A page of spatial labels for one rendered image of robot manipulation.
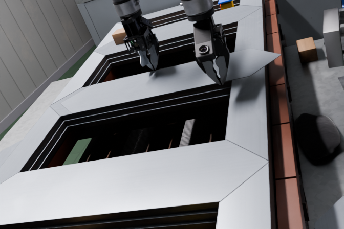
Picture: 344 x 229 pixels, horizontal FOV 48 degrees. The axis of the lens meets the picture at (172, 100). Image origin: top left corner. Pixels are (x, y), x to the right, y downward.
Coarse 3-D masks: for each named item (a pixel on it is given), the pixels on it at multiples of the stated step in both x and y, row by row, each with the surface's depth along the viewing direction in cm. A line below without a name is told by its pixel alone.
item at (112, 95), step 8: (112, 80) 135; (120, 80) 133; (128, 80) 130; (112, 88) 129; (120, 88) 127; (104, 96) 126; (112, 96) 124; (120, 96) 122; (104, 104) 121; (112, 104) 119
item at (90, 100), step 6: (96, 84) 137; (102, 84) 135; (108, 84) 133; (90, 90) 134; (96, 90) 132; (102, 90) 130; (84, 96) 132; (90, 96) 130; (96, 96) 128; (84, 102) 127; (90, 102) 126; (96, 102) 124; (78, 108) 125; (84, 108) 123; (90, 108) 122
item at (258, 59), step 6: (252, 54) 116; (258, 54) 114; (264, 54) 113; (252, 60) 112; (258, 60) 111; (264, 60) 110; (270, 60) 109; (252, 66) 109; (258, 66) 108; (252, 72) 106
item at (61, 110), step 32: (224, 32) 146; (160, 96) 114; (192, 96) 111; (224, 96) 108; (64, 128) 124; (32, 160) 108; (32, 224) 83; (64, 224) 81; (96, 224) 78; (128, 224) 77; (160, 224) 75; (192, 224) 72
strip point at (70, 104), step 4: (88, 88) 136; (80, 92) 136; (84, 92) 135; (72, 96) 135; (76, 96) 134; (80, 96) 133; (68, 100) 133; (72, 100) 132; (76, 100) 131; (80, 100) 130; (64, 104) 131; (68, 104) 130; (72, 104) 129; (76, 104) 128; (68, 108) 127; (72, 108) 126; (72, 112) 124
